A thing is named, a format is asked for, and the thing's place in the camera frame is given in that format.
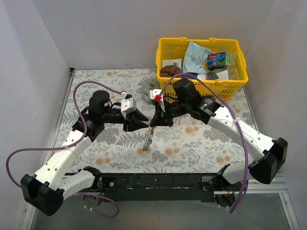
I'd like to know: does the brown round scrunchie item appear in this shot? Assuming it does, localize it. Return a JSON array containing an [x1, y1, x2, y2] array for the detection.
[[160, 65, 182, 78]]

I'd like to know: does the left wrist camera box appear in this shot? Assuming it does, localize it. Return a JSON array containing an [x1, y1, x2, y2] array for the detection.
[[120, 91, 137, 119]]

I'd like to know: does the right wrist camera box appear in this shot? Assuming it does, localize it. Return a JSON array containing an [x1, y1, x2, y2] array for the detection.
[[149, 89, 165, 112]]

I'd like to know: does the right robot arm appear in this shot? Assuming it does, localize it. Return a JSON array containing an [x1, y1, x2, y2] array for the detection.
[[150, 79, 288, 191]]

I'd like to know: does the floral tablecloth mat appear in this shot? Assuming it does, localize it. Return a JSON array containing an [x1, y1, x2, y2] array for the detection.
[[47, 68, 271, 174]]

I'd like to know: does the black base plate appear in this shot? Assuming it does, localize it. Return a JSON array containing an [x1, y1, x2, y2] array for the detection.
[[79, 172, 248, 203]]

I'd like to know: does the green sponge pack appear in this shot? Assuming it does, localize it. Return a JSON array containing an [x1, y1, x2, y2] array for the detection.
[[207, 52, 233, 69]]

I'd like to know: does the light blue chips bag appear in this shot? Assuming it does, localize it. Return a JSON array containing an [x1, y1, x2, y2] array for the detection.
[[182, 41, 214, 74]]

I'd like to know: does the metal disc with keyrings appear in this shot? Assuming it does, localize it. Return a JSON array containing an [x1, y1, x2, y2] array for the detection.
[[144, 126, 155, 144]]

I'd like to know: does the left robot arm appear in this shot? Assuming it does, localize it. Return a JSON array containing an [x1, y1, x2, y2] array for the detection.
[[21, 90, 148, 216]]

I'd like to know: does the white small box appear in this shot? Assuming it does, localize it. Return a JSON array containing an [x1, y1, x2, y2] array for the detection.
[[162, 58, 182, 69]]

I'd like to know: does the white blue bottle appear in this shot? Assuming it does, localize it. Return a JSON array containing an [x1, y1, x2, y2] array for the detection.
[[189, 69, 229, 81]]

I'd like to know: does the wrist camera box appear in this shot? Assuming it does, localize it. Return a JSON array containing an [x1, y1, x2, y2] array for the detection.
[[149, 89, 165, 112], [120, 91, 137, 119]]

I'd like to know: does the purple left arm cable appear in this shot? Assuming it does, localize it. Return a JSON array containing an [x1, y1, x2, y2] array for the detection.
[[6, 81, 120, 219]]

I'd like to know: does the grey paper-wrapped roll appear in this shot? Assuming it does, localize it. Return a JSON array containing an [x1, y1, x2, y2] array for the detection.
[[142, 79, 160, 104]]

